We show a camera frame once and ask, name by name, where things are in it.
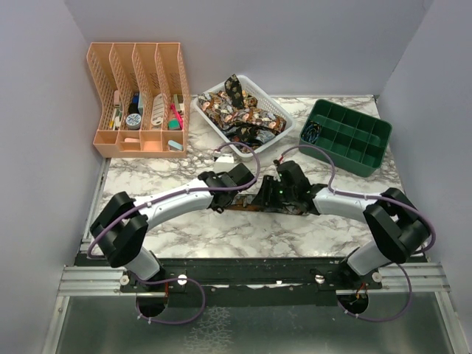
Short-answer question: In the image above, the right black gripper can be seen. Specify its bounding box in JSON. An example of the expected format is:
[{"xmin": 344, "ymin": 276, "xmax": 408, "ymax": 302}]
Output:
[{"xmin": 251, "ymin": 175, "xmax": 296, "ymax": 209}]

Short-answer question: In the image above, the orange floral tie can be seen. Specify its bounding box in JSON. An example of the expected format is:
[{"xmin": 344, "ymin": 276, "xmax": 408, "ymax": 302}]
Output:
[{"xmin": 225, "ymin": 194, "xmax": 307, "ymax": 215}]

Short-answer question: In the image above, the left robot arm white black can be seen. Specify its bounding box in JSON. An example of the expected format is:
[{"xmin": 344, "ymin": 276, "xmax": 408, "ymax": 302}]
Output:
[{"xmin": 89, "ymin": 163, "xmax": 258, "ymax": 291}]

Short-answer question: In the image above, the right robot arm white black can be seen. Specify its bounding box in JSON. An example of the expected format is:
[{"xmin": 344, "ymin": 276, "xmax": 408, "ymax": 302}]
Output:
[{"xmin": 252, "ymin": 161, "xmax": 431, "ymax": 288}]

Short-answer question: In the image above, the pile of patterned ties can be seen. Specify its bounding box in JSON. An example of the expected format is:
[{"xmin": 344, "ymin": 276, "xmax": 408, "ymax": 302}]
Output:
[{"xmin": 198, "ymin": 74, "xmax": 287, "ymax": 153}]

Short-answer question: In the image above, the rolled tie in tray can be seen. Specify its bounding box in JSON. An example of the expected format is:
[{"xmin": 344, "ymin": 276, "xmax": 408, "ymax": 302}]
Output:
[{"xmin": 301, "ymin": 121, "xmax": 322, "ymax": 145}]

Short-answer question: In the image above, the teal eraser block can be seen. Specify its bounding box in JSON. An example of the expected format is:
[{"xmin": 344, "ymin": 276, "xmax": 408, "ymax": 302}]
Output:
[{"xmin": 167, "ymin": 118, "xmax": 181, "ymax": 131}]

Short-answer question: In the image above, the pink marker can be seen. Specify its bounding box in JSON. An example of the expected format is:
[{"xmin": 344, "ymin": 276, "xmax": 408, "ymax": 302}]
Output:
[{"xmin": 170, "ymin": 103, "xmax": 184, "ymax": 130}]

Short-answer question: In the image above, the white plastic lattice basket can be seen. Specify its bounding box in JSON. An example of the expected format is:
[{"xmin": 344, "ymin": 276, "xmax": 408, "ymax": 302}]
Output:
[{"xmin": 192, "ymin": 74, "xmax": 295, "ymax": 161}]

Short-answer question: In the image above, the green compartment tray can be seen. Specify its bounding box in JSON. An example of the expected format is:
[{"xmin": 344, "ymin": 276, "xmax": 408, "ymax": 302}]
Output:
[{"xmin": 299, "ymin": 100, "xmax": 392, "ymax": 178}]

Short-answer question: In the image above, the round blue tin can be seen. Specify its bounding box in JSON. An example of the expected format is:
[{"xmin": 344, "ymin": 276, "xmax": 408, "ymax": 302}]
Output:
[{"xmin": 125, "ymin": 113, "xmax": 142, "ymax": 131}]

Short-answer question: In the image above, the peach plastic desk organizer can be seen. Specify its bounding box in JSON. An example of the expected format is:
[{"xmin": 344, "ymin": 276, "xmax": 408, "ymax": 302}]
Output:
[{"xmin": 86, "ymin": 42, "xmax": 190, "ymax": 158}]

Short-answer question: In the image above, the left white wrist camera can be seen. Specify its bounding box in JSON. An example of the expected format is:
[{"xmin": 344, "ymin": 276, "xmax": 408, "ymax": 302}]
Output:
[{"xmin": 213, "ymin": 154, "xmax": 235, "ymax": 173}]

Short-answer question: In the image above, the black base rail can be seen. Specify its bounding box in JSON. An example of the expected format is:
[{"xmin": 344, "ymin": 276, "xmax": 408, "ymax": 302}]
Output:
[{"xmin": 120, "ymin": 257, "xmax": 382, "ymax": 308}]

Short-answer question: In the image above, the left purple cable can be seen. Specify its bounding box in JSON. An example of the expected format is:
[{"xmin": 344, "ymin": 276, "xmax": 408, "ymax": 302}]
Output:
[{"xmin": 87, "ymin": 142, "xmax": 261, "ymax": 325}]

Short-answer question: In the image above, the purple cable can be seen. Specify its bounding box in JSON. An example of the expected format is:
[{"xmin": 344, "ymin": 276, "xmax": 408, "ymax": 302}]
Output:
[
  {"xmin": 87, "ymin": 142, "xmax": 261, "ymax": 325},
  {"xmin": 274, "ymin": 144, "xmax": 437, "ymax": 322}
]

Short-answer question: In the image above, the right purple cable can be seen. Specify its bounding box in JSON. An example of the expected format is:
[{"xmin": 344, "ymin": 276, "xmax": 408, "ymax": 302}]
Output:
[{"xmin": 274, "ymin": 144, "xmax": 437, "ymax": 322}]

